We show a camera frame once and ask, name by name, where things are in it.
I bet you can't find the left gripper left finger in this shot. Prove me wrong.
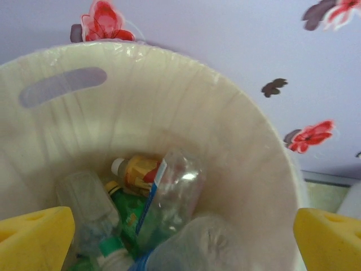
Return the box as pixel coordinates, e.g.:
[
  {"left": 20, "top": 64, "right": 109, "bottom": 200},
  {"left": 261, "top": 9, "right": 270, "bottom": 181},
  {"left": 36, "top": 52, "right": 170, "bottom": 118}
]
[{"left": 0, "top": 206, "right": 76, "bottom": 271}]

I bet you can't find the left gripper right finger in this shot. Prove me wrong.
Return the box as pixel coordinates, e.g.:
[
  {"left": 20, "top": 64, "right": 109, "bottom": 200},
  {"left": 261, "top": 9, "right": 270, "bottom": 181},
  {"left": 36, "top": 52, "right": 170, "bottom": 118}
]
[{"left": 292, "top": 207, "right": 361, "bottom": 271}]

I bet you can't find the clear bottle green label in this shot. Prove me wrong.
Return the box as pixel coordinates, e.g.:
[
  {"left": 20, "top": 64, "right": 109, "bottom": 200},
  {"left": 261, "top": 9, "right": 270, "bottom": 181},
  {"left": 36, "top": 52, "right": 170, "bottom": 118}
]
[{"left": 55, "top": 171, "right": 136, "bottom": 271}]

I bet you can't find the small green bottle yellow cap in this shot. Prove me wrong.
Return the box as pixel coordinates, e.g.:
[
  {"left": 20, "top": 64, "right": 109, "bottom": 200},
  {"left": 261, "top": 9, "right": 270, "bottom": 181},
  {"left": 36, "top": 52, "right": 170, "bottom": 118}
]
[{"left": 104, "top": 180, "right": 152, "bottom": 249}]

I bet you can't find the orange label bottle white cap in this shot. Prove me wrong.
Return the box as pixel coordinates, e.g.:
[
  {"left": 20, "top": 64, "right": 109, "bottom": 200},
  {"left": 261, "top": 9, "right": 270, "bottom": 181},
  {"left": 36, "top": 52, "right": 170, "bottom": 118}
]
[{"left": 111, "top": 154, "right": 166, "bottom": 198}]

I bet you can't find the clear water bottle blue cap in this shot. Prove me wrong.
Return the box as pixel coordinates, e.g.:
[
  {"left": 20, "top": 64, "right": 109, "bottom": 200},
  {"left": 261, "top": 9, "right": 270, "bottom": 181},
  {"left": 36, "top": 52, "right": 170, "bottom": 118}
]
[
  {"left": 132, "top": 216, "right": 243, "bottom": 271},
  {"left": 135, "top": 148, "right": 208, "bottom": 252}
]

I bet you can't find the white speckled ribbed bin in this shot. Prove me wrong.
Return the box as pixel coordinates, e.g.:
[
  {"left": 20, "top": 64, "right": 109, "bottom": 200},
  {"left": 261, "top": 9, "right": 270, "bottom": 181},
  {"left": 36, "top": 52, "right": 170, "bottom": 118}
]
[{"left": 0, "top": 41, "right": 307, "bottom": 271}]

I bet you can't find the aluminium frame rail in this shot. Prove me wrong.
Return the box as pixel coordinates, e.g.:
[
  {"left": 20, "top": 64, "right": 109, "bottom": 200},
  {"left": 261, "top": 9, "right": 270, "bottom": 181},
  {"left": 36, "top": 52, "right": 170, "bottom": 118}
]
[{"left": 302, "top": 170, "right": 355, "bottom": 187}]

